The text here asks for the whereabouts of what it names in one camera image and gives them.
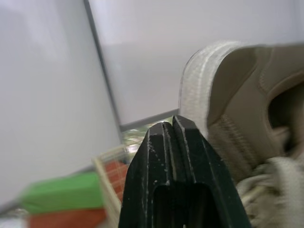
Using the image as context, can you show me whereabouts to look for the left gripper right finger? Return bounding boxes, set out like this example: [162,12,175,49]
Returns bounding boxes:
[172,115,252,228]

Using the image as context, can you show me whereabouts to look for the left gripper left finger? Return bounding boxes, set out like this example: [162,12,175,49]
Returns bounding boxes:
[118,122,177,228]

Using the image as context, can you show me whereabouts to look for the green and orange box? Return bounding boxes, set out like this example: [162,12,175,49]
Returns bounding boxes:
[19,172,107,228]

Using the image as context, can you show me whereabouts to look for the large beige sneaker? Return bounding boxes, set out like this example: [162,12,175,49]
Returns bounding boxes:
[177,40,304,228]

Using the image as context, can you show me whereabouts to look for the cream wire basket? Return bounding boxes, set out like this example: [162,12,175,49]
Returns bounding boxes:
[91,145,130,228]

